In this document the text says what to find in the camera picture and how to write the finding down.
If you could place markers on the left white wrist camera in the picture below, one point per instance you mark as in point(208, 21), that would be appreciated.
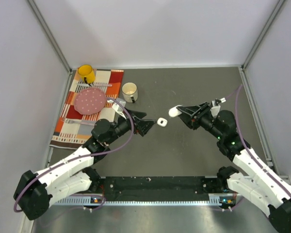
point(118, 106)

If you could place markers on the pink dotted plate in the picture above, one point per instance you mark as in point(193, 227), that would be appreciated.
point(90, 101)

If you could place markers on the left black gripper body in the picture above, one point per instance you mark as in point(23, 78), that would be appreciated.
point(134, 117)

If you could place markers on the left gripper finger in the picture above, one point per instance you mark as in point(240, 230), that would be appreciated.
point(135, 114)
point(150, 124)

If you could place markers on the cream mug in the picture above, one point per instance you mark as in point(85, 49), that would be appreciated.
point(130, 92)

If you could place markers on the pink handled fork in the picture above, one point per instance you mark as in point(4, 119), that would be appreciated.
point(71, 121)

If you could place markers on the yellow mug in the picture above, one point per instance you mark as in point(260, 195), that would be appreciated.
point(87, 74)

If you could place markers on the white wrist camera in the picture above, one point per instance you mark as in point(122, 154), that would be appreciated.
point(215, 106)
point(118, 106)

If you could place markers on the white oval case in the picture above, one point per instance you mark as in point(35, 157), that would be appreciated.
point(174, 111)

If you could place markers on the white earbud charging case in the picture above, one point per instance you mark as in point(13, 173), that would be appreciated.
point(162, 122)

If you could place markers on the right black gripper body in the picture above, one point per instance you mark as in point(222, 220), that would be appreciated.
point(204, 113)

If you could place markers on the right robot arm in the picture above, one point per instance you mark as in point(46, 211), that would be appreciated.
point(265, 189)

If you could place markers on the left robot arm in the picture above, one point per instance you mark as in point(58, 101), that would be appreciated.
point(37, 191)

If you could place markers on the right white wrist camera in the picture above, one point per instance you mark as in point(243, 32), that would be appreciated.
point(215, 106)

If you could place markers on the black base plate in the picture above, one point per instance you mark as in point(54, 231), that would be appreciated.
point(177, 188)

